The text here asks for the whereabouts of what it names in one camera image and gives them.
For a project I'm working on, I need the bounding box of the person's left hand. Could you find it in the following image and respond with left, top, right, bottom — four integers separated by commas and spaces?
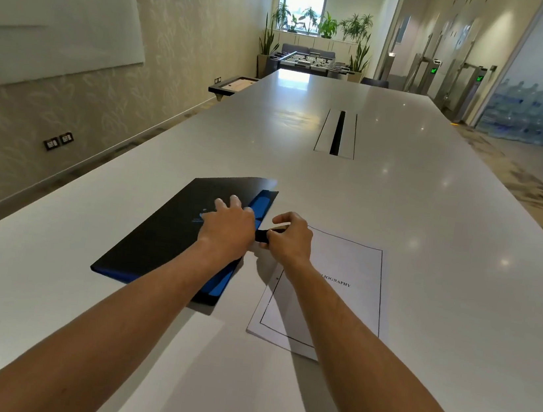
194, 191, 261, 264

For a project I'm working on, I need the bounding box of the person's right hand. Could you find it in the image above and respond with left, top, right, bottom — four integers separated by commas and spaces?
256, 207, 319, 270

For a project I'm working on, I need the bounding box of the black folder with blue lining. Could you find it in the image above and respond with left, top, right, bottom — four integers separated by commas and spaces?
87, 156, 281, 313

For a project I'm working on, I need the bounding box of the person's left forearm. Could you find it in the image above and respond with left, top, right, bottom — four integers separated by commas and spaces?
0, 211, 247, 412

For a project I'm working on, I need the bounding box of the person's right forearm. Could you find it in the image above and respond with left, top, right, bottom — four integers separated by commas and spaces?
260, 256, 514, 412

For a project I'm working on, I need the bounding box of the white printed paper stack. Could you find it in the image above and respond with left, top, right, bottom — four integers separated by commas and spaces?
243, 219, 401, 371

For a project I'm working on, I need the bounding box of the low wooden game table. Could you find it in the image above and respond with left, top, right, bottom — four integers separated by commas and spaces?
207, 71, 260, 107

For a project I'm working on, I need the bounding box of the tall snake plant in pot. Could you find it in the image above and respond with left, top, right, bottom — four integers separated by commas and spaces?
345, 31, 375, 85
253, 12, 284, 81

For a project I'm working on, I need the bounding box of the foosball table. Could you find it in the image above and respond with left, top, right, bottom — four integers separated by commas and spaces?
264, 47, 352, 83

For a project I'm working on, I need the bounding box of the grey sofa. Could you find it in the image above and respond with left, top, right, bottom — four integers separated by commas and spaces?
281, 42, 338, 62

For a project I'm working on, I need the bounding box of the metal turnstile gate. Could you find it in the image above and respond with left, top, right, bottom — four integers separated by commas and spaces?
402, 51, 445, 99
441, 59, 498, 129

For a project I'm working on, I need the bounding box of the green palm potted plant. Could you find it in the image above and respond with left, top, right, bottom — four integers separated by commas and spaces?
336, 10, 376, 46

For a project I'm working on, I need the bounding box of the stack of blue water bottles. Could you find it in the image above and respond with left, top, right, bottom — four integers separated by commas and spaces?
474, 75, 543, 148

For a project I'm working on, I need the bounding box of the white wall whiteboard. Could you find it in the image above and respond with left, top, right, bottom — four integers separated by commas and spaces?
0, 0, 154, 114

